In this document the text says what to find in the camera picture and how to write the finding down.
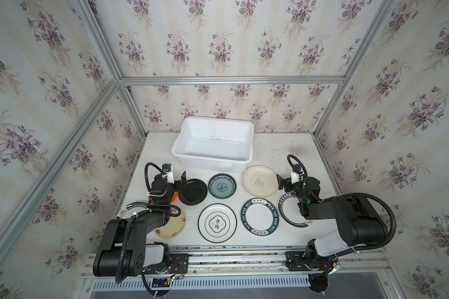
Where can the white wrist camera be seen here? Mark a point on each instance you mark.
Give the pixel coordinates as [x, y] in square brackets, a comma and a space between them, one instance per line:
[297, 173]
[168, 173]

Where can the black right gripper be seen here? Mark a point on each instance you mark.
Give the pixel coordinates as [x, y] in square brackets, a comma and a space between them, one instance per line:
[284, 183]

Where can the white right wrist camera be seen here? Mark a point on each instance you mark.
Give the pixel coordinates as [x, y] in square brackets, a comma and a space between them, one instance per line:
[297, 173]

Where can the white green rim plate left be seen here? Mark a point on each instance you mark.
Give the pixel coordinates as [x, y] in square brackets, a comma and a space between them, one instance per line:
[131, 209]

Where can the white plate green red rim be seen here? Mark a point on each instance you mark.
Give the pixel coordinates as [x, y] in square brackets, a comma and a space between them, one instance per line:
[289, 210]

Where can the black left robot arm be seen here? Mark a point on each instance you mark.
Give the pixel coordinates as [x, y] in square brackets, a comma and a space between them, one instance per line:
[122, 250]

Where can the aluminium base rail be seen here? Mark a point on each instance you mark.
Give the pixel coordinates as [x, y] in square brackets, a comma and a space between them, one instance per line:
[239, 268]

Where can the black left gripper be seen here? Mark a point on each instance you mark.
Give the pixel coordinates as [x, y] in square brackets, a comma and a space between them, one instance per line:
[176, 187]

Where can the cream bear plate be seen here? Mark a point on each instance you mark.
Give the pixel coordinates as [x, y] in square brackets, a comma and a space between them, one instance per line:
[259, 181]

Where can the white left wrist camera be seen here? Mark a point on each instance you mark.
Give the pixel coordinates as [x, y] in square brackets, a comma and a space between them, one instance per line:
[168, 173]

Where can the teal blue floral plate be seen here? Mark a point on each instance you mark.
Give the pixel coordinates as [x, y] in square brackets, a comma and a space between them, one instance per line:
[222, 186]

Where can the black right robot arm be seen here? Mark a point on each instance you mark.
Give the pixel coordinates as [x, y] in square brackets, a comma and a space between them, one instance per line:
[359, 226]

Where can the orange plate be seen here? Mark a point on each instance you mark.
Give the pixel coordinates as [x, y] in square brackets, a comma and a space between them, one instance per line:
[175, 196]

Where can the white plate green lettered rim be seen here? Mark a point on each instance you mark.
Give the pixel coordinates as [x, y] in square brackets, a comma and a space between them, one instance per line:
[259, 217]

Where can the yellowish cream plate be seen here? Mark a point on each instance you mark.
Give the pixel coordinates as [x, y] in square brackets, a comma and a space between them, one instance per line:
[173, 228]

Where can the white plate black rim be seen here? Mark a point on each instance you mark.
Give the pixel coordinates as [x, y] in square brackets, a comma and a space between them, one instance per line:
[217, 223]

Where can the white plastic bin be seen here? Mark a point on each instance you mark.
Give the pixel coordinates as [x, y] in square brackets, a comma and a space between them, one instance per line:
[215, 144]

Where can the aluminium frame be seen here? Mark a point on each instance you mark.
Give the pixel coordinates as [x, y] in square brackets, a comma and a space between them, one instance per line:
[15, 224]

